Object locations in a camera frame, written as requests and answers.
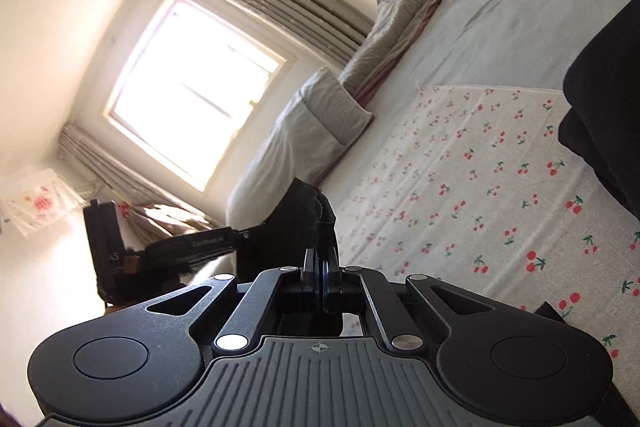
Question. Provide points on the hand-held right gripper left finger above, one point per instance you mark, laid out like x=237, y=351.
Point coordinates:
x=311, y=279

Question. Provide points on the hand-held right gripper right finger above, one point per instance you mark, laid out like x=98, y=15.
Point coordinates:
x=327, y=279

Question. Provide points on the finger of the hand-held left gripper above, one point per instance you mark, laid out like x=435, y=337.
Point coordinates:
x=255, y=233

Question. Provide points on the white red-printed plastic bag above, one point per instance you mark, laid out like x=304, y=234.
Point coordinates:
x=40, y=202

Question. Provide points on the grey pillow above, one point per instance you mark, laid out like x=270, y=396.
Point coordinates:
x=300, y=137

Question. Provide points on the cherry print bed sheet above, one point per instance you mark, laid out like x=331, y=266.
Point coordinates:
x=450, y=207

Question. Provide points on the bright window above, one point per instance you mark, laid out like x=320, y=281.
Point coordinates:
x=195, y=92

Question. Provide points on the folded grey quilt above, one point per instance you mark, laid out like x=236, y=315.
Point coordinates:
x=395, y=22

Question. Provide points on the grey bed sheet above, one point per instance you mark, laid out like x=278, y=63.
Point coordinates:
x=525, y=22

